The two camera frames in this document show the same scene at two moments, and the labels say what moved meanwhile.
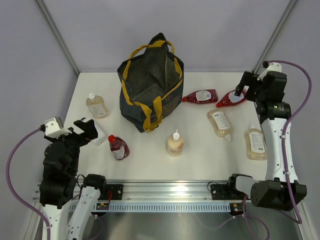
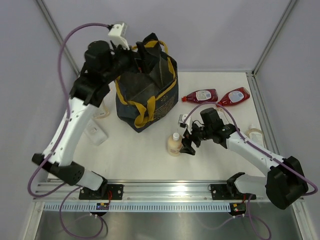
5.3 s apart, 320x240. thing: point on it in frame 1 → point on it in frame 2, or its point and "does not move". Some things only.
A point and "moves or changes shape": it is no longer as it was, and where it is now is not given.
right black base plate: [227, 192] does not move
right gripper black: [248, 79] → [186, 141]
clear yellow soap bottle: [96, 105] does not move
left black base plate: [116, 192] does not move
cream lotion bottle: [175, 144] does not move
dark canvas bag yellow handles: [151, 84] moves or changes shape
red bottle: [202, 96] does not move
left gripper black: [90, 132] → [143, 64]
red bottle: [230, 98] does not move
